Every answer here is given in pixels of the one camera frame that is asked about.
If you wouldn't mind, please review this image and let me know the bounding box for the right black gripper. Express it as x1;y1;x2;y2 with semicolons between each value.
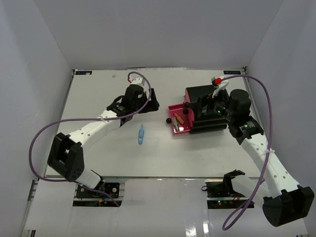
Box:
188;86;236;122

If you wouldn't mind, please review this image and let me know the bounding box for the black drawer organizer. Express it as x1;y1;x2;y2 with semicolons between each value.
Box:
186;85;227;134

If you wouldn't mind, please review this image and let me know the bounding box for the orange eraser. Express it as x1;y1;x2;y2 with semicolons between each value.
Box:
173;113;185;124

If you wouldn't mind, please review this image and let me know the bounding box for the green correction tape pen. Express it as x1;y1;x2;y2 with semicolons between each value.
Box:
172;117;180;131

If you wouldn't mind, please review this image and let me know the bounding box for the pink top drawer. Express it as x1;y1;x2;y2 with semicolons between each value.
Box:
184;89;191;108

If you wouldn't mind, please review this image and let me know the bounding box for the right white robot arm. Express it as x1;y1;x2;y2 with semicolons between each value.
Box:
188;89;315;227

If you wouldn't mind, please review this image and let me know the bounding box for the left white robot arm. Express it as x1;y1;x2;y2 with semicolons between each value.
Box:
47;84;159;197

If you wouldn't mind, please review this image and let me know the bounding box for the blue correction tape pen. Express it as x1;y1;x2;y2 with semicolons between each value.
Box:
138;125;145;145

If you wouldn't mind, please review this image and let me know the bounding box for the blue corner label right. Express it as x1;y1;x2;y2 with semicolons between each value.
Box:
223;70;241;75

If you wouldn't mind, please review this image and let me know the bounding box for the blue corner label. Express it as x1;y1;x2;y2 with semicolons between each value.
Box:
75;71;92;75
223;70;241;75

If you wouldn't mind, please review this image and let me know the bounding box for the blue corner label left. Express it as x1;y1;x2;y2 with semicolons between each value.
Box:
75;71;92;75

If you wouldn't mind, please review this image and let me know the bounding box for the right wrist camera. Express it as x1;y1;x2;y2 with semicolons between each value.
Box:
211;76;229;98

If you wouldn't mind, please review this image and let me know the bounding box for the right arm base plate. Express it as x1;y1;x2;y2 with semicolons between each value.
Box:
201;182;244;199

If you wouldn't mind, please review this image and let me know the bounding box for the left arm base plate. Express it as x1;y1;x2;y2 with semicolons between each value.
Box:
75;183;120;198

